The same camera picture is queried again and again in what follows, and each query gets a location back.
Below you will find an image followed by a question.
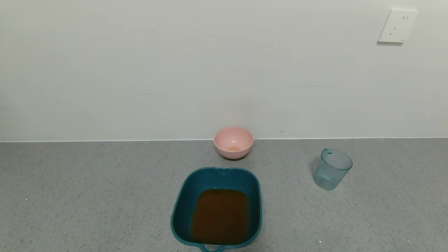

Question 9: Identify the brown liquid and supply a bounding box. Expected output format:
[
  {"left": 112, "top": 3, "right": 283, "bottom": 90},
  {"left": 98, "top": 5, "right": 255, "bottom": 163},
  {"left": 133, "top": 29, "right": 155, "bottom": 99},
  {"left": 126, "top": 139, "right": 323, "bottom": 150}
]
[{"left": 190, "top": 188, "right": 249, "bottom": 245}]

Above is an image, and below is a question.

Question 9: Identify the clear ribbed blue cup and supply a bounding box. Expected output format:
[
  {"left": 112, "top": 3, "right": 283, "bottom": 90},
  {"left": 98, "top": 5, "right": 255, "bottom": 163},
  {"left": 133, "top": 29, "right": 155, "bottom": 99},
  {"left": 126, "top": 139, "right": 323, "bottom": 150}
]
[{"left": 313, "top": 148, "right": 353, "bottom": 191}]

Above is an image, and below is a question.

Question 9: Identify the pink bowl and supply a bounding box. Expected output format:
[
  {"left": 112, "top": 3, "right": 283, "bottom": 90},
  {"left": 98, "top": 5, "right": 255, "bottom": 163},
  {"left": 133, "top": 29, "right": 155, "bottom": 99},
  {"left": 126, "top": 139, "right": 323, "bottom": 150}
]
[{"left": 214, "top": 126, "right": 254, "bottom": 160}]

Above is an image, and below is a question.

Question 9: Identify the teal rectangular plastic tray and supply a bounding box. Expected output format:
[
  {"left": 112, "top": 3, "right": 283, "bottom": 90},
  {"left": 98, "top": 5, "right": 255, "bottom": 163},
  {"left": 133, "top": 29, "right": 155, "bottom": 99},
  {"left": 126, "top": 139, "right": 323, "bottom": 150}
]
[{"left": 170, "top": 167, "right": 263, "bottom": 252}]

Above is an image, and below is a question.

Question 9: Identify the white wall socket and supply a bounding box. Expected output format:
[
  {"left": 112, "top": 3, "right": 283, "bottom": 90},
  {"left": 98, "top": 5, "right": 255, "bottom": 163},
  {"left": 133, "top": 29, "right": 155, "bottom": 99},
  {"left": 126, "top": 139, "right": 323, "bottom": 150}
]
[{"left": 377, "top": 9, "right": 418, "bottom": 44}]

